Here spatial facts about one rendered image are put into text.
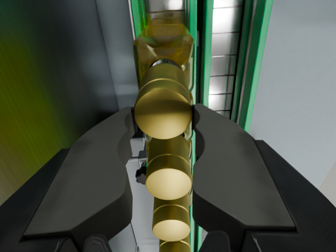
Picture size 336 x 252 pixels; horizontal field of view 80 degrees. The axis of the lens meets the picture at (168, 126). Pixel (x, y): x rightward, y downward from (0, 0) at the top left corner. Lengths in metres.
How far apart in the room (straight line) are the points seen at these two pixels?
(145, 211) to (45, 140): 0.49
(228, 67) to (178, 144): 0.28
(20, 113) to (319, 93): 0.66
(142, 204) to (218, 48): 0.47
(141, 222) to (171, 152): 0.58
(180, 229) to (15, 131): 0.16
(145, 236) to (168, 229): 0.59
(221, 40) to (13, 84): 0.31
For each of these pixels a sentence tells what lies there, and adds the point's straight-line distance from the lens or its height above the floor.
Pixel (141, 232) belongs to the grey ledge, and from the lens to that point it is 0.77.
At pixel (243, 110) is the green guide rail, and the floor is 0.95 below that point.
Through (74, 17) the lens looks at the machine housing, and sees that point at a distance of 0.41.
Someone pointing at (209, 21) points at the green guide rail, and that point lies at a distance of 0.30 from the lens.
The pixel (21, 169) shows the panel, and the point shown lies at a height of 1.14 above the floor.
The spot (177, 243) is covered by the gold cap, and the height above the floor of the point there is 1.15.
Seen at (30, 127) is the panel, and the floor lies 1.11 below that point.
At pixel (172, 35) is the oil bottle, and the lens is 0.20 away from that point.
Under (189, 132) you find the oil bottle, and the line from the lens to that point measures 0.21.
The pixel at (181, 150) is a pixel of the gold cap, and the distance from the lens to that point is 0.16.
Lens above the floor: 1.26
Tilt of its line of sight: 58 degrees down
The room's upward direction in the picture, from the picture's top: 180 degrees counter-clockwise
